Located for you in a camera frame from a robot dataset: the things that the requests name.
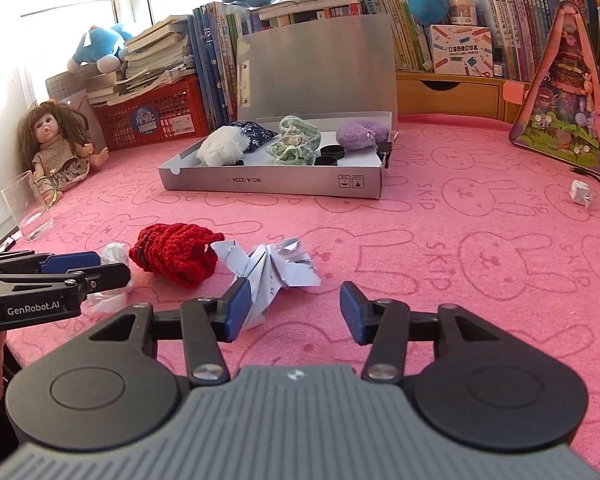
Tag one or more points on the red knitted pouch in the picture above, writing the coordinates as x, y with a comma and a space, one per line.
175, 252

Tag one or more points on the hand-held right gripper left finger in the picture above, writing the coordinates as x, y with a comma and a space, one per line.
237, 310

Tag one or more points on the stack of worn books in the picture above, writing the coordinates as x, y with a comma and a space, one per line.
155, 55

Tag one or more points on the silver cardboard box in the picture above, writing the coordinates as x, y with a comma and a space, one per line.
280, 182

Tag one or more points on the brown-haired baby doll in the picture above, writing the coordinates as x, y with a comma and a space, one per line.
47, 127

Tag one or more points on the printed white paper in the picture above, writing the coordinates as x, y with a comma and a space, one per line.
285, 265

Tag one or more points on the grey gridded board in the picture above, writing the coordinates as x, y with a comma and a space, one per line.
62, 87

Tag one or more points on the navy floral cloth pouch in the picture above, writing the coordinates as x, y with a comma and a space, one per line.
260, 135

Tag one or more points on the black binder clip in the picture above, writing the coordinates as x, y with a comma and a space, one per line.
385, 150

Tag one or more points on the white tissue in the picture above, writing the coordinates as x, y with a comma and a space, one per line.
114, 254

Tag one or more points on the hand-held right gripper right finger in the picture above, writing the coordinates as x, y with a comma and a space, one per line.
352, 312

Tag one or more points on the row of blue-spine books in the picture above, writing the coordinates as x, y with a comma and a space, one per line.
215, 65

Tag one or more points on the pink rabbit-print blanket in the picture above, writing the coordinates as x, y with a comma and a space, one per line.
455, 240

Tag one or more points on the blue white plush toy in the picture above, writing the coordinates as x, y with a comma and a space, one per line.
97, 42

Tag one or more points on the row of upright shelf books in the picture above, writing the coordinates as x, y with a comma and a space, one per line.
520, 25

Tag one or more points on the purple fluffy plush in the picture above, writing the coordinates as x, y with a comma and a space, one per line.
355, 135

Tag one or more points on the pink triangular toy house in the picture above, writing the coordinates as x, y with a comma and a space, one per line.
565, 110

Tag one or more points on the stack of flat-lying books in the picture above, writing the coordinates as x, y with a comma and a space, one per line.
310, 12

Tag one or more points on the wooden drawer unit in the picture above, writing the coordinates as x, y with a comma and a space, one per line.
455, 97

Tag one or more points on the small crumpled white paper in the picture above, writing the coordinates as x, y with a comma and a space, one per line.
581, 193

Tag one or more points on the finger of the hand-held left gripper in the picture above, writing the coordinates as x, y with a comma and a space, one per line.
107, 277
72, 261

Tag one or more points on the white label printer box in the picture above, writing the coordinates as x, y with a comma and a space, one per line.
460, 52

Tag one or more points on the red plastic crate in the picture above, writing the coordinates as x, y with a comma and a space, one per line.
180, 110

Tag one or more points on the clear glass mug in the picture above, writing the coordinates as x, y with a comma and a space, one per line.
22, 210

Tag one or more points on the patterned tape roll stack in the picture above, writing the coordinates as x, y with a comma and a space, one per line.
462, 7

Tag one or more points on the white fluffy plush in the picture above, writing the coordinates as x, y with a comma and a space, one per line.
222, 146

